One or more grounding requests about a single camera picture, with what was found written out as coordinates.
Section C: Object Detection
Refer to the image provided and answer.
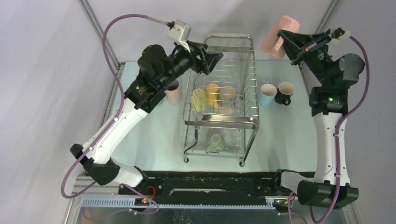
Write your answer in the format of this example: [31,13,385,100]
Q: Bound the pale yellow faceted mug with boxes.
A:
[191,88,206,112]

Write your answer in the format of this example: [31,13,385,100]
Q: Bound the light blue faceted mug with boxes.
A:
[259,82,277,107]

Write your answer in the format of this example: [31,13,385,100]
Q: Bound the aluminium frame post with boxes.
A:
[314,0,341,33]
[78,0,121,69]

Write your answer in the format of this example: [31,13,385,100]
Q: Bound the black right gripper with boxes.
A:
[277,30,333,87]

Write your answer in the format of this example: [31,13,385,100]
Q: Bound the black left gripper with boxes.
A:
[157,40,222,89]

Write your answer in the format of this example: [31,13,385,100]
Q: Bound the pink faceted mug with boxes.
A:
[260,15,300,59]

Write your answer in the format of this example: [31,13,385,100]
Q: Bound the black mug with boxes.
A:
[274,82,295,106]

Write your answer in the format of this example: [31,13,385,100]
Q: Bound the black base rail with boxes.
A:
[134,171,291,206]

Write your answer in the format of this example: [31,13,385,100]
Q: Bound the cream seahorse pattern mug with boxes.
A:
[218,85,236,115]

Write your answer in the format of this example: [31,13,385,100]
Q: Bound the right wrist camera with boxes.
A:
[330,27,351,41]

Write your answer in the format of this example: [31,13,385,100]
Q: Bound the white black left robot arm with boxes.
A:
[71,41,224,194]

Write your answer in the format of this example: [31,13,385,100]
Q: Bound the metal wire dish rack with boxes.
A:
[183,33,259,166]

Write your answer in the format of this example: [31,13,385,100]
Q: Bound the aluminium frame post right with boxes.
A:
[314,0,341,33]

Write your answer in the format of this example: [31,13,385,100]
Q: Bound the orange yellow mug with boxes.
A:
[206,83,219,110]

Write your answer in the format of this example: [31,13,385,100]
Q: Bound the iridescent pale pink mug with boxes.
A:
[165,80,182,104]

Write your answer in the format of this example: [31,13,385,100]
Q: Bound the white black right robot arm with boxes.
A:
[271,28,369,209]

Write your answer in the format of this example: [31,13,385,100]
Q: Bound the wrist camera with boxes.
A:
[168,20,191,53]
[330,27,351,41]

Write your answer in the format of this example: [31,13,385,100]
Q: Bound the green mug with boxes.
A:
[205,133,225,154]

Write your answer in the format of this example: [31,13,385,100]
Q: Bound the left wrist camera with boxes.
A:
[168,20,191,53]

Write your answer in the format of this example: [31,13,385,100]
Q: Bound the aluminium frame post left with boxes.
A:
[78,0,121,69]

